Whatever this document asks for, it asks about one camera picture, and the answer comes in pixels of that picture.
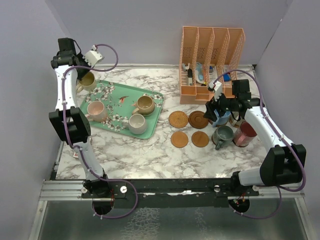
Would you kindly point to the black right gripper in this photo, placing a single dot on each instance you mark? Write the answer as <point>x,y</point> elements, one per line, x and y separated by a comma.
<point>211,105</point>

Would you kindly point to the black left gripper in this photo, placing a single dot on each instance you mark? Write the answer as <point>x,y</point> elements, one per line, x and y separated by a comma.
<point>80,75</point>

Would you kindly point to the light blue mug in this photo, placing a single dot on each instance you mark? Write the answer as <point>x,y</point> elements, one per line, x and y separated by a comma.
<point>221,120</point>

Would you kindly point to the grooved brown wooden coaster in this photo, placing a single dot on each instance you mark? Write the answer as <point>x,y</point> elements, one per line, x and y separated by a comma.
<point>196,120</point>

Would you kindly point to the green floral mug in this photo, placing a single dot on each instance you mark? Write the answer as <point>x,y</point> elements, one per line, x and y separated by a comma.
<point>235,119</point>

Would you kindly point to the pale yellow mug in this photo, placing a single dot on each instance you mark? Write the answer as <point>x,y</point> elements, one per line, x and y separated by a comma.
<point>87,83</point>

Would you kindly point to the dark grey mug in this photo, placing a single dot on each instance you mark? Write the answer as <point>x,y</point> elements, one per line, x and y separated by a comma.
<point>222,137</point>

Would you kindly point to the woven rattan coaster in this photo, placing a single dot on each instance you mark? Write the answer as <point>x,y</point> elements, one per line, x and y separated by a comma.
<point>178,119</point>

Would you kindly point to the pink red mug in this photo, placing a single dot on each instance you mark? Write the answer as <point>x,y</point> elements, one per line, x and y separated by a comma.
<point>244,135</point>

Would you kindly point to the light orange wooden coaster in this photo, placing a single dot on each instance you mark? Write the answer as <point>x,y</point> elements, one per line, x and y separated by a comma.
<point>179,139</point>

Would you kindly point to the pale pink mug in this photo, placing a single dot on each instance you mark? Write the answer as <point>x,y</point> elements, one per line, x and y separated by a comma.
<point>96,111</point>

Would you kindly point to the beige ceramic mug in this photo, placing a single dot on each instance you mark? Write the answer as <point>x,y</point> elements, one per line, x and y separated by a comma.
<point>145,106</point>

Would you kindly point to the grey white mug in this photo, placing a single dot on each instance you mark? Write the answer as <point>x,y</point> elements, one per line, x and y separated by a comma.
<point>136,124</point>

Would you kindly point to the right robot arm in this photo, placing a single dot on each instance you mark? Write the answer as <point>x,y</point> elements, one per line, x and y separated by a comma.
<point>284,161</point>

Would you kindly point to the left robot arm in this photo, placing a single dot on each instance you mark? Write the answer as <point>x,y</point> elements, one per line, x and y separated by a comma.
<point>68,120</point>

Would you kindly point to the peach plastic desk organizer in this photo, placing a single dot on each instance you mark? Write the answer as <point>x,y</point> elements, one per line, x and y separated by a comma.
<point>205,54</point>

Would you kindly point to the green floral tray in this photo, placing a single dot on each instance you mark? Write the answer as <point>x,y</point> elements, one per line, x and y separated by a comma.
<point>119,100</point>

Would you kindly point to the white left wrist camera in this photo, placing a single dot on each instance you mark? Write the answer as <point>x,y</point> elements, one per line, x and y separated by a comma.
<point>93,57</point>

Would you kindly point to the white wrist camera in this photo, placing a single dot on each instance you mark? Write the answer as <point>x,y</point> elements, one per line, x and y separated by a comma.
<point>216,88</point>
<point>93,57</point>

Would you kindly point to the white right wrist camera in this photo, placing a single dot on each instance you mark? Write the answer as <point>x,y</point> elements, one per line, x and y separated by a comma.
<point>216,88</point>

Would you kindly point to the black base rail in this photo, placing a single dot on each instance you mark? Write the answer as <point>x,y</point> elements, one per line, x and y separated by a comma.
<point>166,193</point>

